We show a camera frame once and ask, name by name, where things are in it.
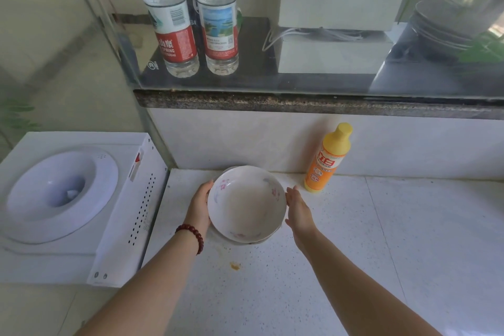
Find white water dispenser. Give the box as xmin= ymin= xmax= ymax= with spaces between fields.
xmin=0 ymin=131 xmax=170 ymax=288

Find flat white base box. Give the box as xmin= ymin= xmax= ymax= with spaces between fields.
xmin=277 ymin=37 xmax=394 ymax=75

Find person's right hand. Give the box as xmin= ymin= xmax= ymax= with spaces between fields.
xmin=284 ymin=185 xmax=320 ymax=248

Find red bead bracelet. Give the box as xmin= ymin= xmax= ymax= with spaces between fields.
xmin=174 ymin=223 xmax=205 ymax=256

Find white plate pink flowers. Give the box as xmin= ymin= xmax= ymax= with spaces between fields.
xmin=207 ymin=165 xmax=287 ymax=244

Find grey metal glass frame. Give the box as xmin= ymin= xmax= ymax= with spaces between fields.
xmin=62 ymin=0 xmax=176 ymax=169

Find white stone countertop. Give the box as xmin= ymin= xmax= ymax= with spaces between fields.
xmin=141 ymin=168 xmax=504 ymax=336

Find blue label water bottle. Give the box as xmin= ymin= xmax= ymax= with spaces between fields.
xmin=194 ymin=0 xmax=240 ymax=76

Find floral printed glass door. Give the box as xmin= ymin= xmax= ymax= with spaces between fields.
xmin=0 ymin=0 xmax=142 ymax=151

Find person's left hand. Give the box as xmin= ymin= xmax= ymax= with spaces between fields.
xmin=184 ymin=180 xmax=215 ymax=239

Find potted green plant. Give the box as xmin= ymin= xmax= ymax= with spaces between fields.
xmin=397 ymin=0 xmax=504 ymax=67

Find person's left forearm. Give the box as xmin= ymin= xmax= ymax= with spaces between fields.
xmin=75 ymin=229 xmax=204 ymax=336

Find yellow dish soap bottle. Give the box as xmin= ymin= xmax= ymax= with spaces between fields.
xmin=303 ymin=122 xmax=353 ymax=194

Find dark stone ledge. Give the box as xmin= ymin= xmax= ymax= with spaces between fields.
xmin=133 ymin=16 xmax=504 ymax=120

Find person's right forearm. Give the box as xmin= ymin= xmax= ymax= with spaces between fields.
xmin=297 ymin=229 xmax=444 ymax=336

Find red label water bottle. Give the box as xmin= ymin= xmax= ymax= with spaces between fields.
xmin=135 ymin=0 xmax=201 ymax=79

